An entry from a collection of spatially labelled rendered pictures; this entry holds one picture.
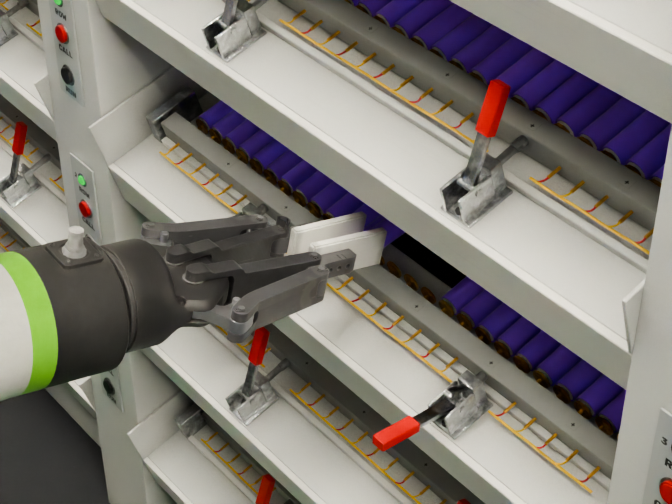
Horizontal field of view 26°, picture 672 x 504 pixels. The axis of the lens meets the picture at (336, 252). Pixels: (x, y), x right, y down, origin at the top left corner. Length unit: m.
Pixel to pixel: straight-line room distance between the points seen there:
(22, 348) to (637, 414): 0.38
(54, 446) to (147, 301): 0.89
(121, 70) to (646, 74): 0.65
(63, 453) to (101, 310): 0.91
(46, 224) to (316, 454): 0.45
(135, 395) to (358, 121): 0.59
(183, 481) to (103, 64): 0.49
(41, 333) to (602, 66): 0.38
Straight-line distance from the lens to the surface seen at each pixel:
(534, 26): 0.83
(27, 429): 1.87
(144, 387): 1.54
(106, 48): 1.30
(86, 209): 1.42
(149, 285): 0.97
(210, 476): 1.56
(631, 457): 0.91
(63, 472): 1.81
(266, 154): 1.27
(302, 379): 1.37
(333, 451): 1.31
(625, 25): 0.78
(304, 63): 1.09
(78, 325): 0.93
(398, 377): 1.11
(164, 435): 1.60
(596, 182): 0.93
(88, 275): 0.94
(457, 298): 1.12
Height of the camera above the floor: 1.30
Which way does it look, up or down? 38 degrees down
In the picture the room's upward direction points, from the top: straight up
